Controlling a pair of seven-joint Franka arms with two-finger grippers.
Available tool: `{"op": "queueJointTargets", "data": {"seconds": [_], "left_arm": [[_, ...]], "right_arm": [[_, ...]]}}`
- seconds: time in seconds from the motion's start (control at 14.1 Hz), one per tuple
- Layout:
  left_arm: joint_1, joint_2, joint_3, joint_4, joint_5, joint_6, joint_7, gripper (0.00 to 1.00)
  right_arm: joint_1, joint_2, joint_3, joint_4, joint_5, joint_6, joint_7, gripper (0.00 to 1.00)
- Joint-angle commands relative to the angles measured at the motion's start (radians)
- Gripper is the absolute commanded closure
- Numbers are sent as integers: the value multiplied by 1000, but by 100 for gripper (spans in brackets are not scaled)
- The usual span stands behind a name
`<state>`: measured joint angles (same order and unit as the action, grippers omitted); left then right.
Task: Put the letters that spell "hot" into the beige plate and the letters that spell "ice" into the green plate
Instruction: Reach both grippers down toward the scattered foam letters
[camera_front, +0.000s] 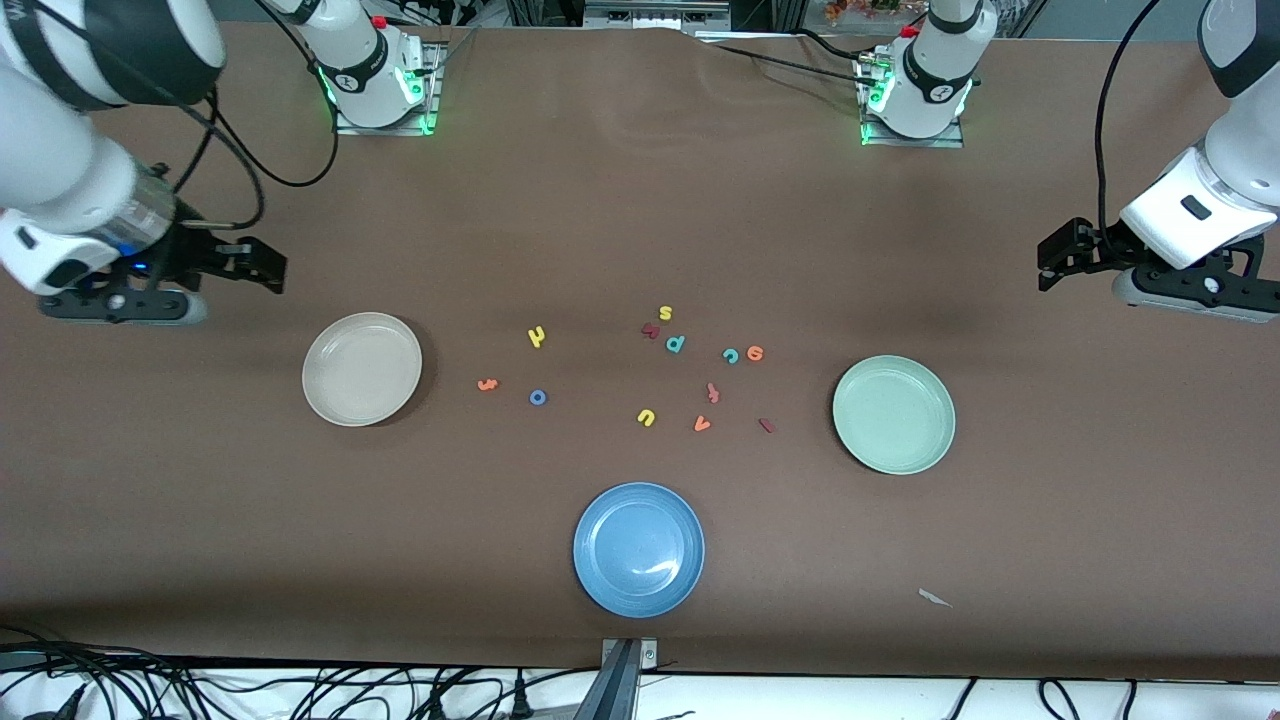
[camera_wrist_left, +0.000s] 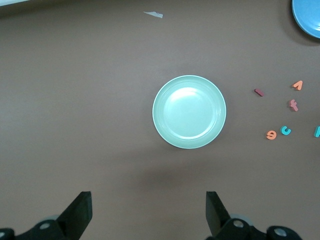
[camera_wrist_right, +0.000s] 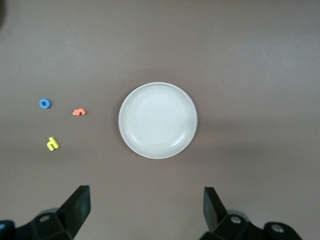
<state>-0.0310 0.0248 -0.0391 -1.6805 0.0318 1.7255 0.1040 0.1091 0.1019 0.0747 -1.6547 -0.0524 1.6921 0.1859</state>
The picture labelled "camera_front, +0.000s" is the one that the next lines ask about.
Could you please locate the beige brown plate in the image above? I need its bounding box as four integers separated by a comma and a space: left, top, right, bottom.
301, 312, 424, 428

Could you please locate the light green plate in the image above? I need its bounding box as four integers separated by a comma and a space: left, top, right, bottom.
832, 355, 957, 476

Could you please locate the orange leafy decoration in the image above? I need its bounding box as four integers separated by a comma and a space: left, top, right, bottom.
825, 0, 901, 26

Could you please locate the brown paper table cover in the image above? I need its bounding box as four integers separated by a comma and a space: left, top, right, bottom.
0, 18, 1280, 683

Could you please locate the silver aluminium profile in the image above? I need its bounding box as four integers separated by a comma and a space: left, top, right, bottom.
583, 0, 733, 31

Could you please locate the blue plate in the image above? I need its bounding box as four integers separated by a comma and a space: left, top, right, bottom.
572, 482, 706, 619

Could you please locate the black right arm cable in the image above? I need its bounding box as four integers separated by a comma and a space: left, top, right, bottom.
170, 0, 341, 231

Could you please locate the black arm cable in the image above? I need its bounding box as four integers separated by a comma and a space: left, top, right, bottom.
1094, 0, 1166, 251
170, 0, 341, 231

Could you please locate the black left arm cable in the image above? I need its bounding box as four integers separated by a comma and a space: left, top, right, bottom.
1094, 0, 1166, 251

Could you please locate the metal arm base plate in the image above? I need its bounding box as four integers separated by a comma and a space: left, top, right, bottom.
332, 40, 443, 137
860, 55, 967, 150

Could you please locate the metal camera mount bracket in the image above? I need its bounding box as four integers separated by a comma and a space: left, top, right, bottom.
573, 637, 661, 720

